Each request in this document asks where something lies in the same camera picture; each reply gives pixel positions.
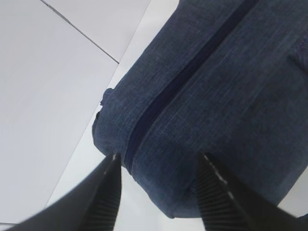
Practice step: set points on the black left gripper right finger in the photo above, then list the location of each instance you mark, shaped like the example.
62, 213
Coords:
227, 204

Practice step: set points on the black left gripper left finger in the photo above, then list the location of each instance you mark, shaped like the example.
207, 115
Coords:
91, 206

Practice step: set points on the navy blue lunch bag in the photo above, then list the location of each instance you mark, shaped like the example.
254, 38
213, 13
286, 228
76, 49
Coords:
222, 77

